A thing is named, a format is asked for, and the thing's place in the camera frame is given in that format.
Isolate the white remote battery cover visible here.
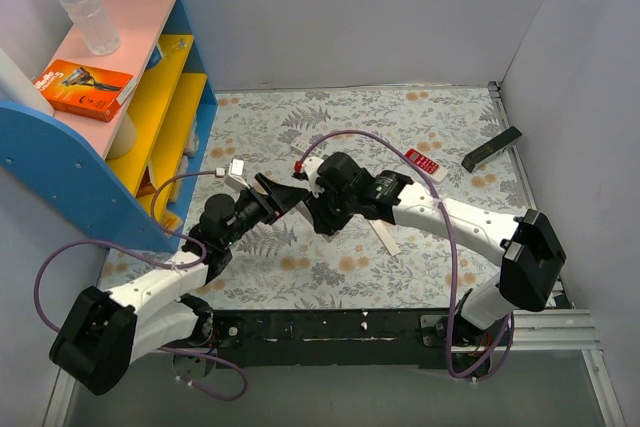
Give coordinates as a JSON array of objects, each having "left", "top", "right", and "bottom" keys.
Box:
[{"left": 369, "top": 220, "right": 400, "bottom": 256}]

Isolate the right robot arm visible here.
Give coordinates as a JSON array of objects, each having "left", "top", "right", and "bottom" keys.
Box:
[{"left": 294, "top": 152, "right": 566, "bottom": 345}]

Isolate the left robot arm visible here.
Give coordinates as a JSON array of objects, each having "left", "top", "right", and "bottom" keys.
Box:
[{"left": 49, "top": 174, "right": 310, "bottom": 395}]

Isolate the white air conditioner remote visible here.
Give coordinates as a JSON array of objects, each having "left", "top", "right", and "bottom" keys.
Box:
[{"left": 290, "top": 137, "right": 310, "bottom": 154}]

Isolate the red and white remote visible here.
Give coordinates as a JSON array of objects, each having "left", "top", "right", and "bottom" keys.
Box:
[{"left": 405, "top": 148, "right": 448, "bottom": 184}]

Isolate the blue shelf unit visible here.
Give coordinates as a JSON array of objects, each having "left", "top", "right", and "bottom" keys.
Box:
[{"left": 1, "top": 0, "right": 217, "bottom": 252}]

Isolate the floral table mat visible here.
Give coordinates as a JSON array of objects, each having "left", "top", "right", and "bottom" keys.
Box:
[{"left": 99, "top": 86, "right": 561, "bottom": 311}]

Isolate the black rectangular box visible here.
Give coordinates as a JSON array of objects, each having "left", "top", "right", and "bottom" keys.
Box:
[{"left": 461, "top": 126, "right": 522, "bottom": 173}]

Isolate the orange razor box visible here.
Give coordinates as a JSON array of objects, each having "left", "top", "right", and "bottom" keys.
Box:
[{"left": 33, "top": 59, "right": 137, "bottom": 122}]

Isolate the clear plastic bottle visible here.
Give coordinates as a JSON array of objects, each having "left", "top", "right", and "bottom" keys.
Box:
[{"left": 58, "top": 0, "right": 121, "bottom": 56}]

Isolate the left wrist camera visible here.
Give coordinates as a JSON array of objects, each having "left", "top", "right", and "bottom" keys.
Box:
[{"left": 213, "top": 158, "right": 250, "bottom": 192}]

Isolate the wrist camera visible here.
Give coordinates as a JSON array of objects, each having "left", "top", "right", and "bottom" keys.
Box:
[
  {"left": 213, "top": 158, "right": 250, "bottom": 192},
  {"left": 293, "top": 156, "right": 324, "bottom": 198}
]

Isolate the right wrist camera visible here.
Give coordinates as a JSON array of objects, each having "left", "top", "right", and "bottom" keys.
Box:
[{"left": 293, "top": 156, "right": 324, "bottom": 198}]

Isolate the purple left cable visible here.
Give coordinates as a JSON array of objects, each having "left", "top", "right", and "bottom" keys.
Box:
[{"left": 32, "top": 169, "right": 250, "bottom": 401}]

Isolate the purple cable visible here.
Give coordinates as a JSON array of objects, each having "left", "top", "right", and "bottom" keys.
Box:
[
  {"left": 32, "top": 169, "right": 250, "bottom": 401},
  {"left": 299, "top": 129, "right": 516, "bottom": 381}
]

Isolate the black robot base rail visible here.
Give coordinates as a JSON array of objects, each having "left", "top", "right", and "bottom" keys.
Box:
[{"left": 169, "top": 306, "right": 521, "bottom": 378}]

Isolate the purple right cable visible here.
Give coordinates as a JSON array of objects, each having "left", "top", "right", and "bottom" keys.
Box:
[{"left": 299, "top": 129, "right": 516, "bottom": 381}]

